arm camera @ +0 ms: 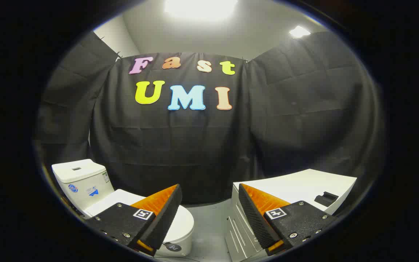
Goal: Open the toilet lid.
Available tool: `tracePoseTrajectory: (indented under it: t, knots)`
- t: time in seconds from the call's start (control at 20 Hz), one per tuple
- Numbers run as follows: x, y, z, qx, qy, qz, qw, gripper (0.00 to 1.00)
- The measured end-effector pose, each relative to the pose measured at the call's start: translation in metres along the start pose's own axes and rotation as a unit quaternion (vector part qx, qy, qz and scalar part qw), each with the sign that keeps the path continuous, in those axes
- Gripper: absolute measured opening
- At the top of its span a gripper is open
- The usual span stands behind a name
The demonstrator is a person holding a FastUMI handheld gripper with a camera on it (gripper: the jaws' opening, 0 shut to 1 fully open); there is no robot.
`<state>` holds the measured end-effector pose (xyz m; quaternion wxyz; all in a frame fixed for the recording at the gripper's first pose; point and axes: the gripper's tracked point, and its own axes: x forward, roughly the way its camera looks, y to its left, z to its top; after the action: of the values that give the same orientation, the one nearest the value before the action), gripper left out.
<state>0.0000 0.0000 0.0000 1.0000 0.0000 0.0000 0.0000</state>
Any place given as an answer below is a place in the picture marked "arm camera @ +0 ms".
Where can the white toilet lid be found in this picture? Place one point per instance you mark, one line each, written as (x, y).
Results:
(118, 199)

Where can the small ceiling light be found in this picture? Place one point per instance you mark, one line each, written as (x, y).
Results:
(299, 31)

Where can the small black block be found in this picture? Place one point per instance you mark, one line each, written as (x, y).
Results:
(326, 198)

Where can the white drawer cabinet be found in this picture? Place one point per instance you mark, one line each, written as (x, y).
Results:
(296, 185)

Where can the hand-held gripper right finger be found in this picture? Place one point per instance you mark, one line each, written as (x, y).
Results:
(255, 218)

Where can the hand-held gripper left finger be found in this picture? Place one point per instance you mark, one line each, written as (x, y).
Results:
(166, 218)

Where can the white toilet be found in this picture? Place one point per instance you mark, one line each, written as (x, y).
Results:
(84, 182)

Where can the large ceiling light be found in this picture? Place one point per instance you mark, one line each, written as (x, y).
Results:
(200, 8)

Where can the black backdrop cloth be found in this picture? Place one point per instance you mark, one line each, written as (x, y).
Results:
(195, 153)

